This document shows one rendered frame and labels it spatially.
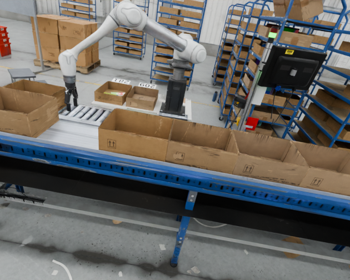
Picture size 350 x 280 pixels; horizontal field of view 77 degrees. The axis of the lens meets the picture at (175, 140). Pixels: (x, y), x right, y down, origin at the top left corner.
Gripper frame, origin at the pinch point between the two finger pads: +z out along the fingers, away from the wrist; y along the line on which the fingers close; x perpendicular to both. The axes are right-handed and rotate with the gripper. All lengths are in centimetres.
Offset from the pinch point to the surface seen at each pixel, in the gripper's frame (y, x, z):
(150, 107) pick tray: 42, -57, 7
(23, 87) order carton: 20, 55, 1
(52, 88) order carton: 21.0, 28.4, -3.5
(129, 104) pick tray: 41, -36, 7
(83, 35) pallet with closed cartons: 350, 153, 4
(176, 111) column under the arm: 48, -84, 9
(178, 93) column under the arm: 47, -82, -11
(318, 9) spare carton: 77, -191, -99
